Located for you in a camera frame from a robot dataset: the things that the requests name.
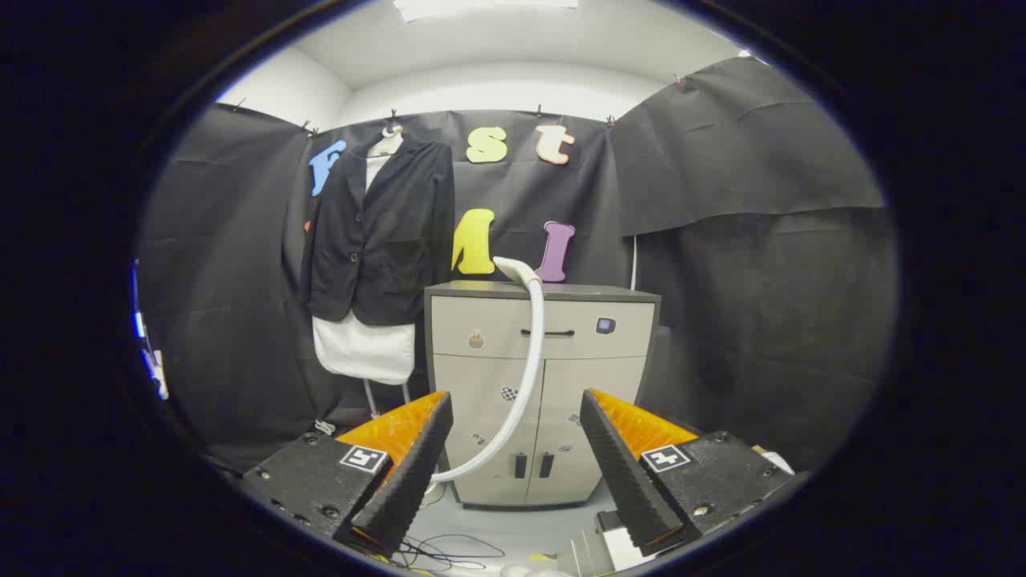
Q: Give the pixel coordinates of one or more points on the black suit jacket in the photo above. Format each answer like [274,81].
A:
[385,240]

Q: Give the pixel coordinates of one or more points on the black backdrop cloth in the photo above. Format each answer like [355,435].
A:
[761,280]

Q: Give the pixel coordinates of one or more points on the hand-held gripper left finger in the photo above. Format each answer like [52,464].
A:
[409,481]

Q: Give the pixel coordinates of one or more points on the white steamer stand poles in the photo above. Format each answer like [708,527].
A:
[370,397]

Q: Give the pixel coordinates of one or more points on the ceiling light panel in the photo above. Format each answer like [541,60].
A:
[481,8]

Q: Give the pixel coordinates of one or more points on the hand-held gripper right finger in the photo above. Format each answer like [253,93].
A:
[629,489]

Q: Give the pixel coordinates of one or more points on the grey cabinet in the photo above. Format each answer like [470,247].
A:
[593,377]

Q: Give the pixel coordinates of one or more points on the white grey box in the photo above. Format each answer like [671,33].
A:
[621,549]

